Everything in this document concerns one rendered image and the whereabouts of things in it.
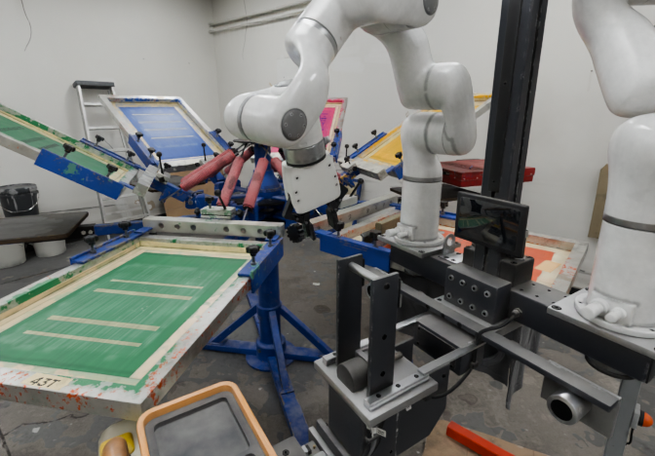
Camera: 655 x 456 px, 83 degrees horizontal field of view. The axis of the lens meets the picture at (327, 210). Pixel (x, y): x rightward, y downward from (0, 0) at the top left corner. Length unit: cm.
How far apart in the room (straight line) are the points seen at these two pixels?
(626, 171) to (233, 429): 67
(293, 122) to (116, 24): 482
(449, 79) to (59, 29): 462
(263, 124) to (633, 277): 57
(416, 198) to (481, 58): 268
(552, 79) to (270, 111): 296
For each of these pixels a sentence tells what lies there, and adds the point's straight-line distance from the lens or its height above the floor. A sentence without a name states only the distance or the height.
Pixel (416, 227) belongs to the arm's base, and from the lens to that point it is 93.
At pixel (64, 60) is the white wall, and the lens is 505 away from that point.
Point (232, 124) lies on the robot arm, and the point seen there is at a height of 143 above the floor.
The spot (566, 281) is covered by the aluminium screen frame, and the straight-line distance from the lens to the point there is 126.
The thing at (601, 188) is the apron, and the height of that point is 92.
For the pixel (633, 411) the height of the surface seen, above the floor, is 67.
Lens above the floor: 145
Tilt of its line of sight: 15 degrees down
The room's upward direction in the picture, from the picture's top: straight up
